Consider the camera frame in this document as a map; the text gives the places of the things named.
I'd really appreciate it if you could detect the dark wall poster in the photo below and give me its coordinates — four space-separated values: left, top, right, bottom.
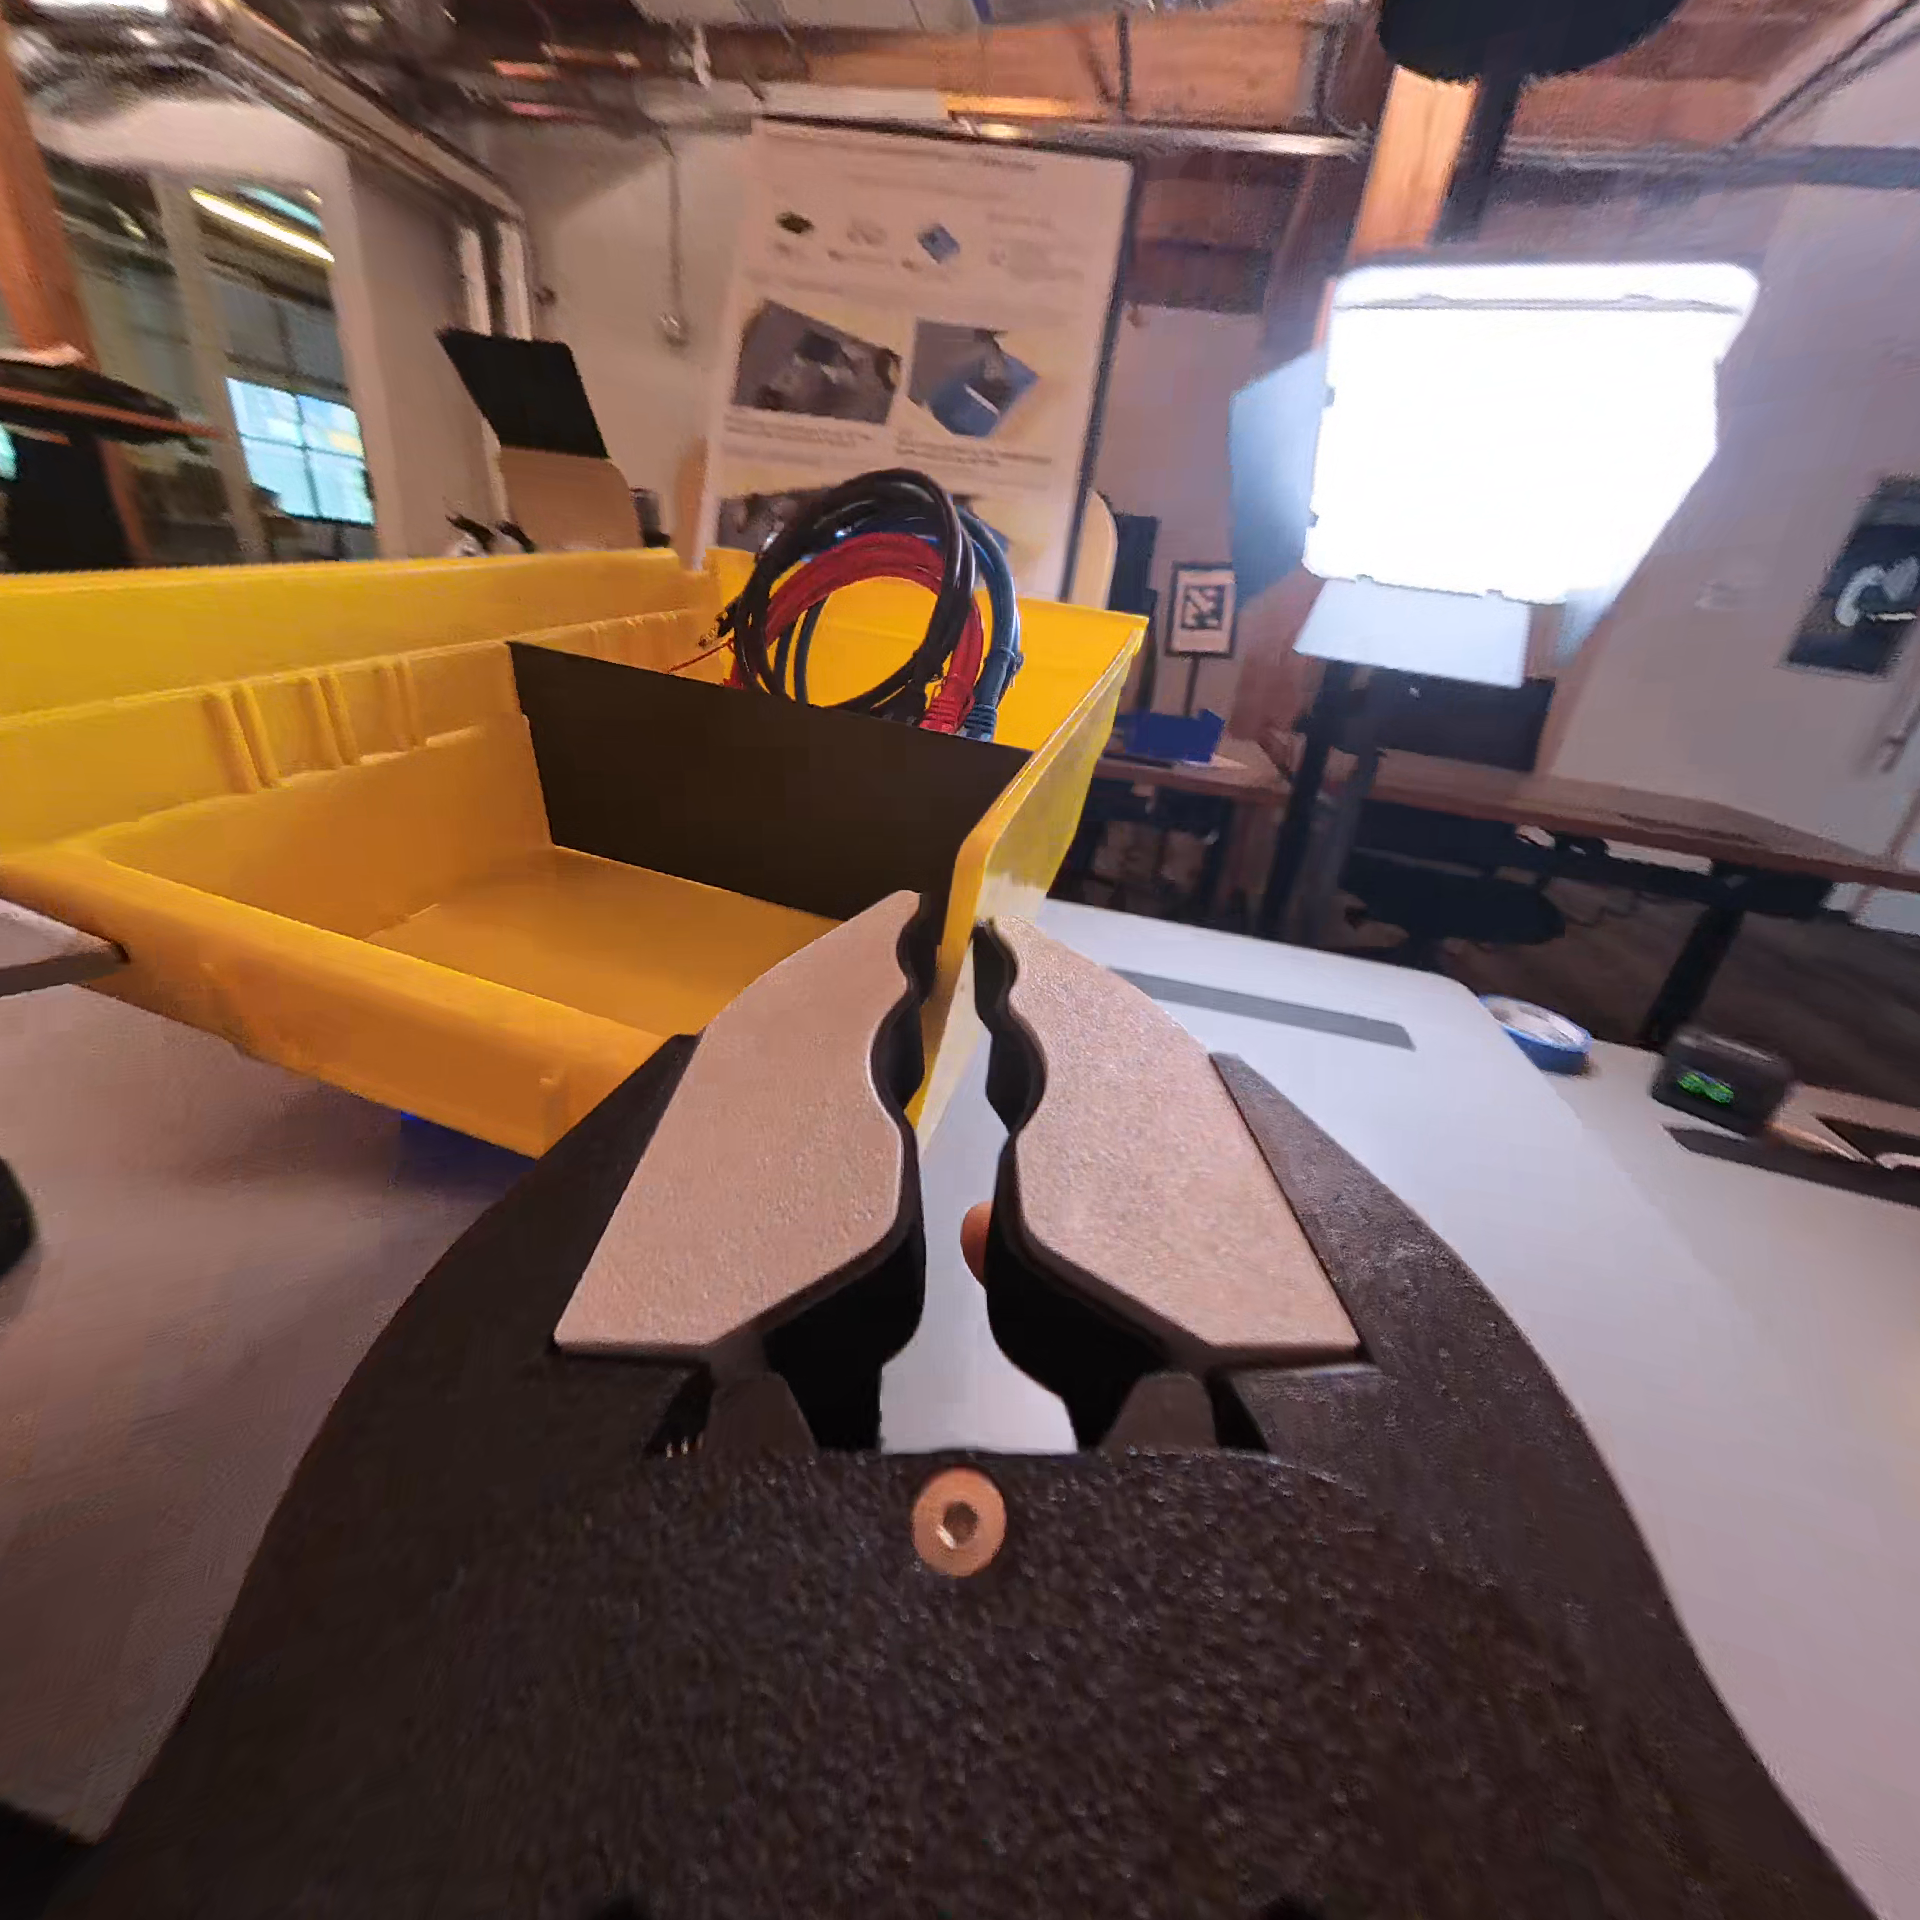
1783 478 1920 684

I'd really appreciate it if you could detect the red ethernet cable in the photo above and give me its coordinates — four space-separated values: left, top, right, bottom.
754 540 999 735

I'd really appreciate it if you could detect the blue tape roll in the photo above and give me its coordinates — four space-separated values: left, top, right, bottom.
1476 991 1598 1076

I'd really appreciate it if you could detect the black digital timer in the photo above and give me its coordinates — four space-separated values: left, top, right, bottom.
1649 1024 1796 1131

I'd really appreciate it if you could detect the window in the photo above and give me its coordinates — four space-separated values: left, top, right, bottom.
219 371 385 532

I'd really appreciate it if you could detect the blue ethernet cable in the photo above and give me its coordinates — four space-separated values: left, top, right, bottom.
957 514 1033 742

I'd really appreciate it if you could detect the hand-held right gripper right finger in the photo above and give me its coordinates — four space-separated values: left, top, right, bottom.
967 914 1365 1456

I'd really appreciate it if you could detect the black round lamp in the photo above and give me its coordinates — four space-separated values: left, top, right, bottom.
1376 0 1694 238

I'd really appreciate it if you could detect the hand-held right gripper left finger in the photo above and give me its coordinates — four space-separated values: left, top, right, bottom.
555 886 931 1447

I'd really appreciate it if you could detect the cardboard stand with black panel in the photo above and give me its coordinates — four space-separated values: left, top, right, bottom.
437 325 646 558

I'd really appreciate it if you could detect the wooden desk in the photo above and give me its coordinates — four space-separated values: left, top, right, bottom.
1091 727 1920 1051

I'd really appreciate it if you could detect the bright studio light panel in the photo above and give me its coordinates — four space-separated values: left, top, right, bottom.
1232 258 1763 695

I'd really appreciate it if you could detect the black ethernet cable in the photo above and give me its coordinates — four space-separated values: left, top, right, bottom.
717 465 1003 727

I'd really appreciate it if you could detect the poster board on white stand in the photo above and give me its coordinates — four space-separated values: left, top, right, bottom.
689 113 1144 606

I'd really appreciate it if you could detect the black bin divider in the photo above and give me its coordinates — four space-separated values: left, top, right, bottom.
508 645 1036 923

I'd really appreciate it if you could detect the yellow storage bin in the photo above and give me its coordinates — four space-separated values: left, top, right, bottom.
0 550 1154 1160

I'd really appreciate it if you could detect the black white tag sign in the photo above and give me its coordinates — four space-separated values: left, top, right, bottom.
1171 558 1241 727

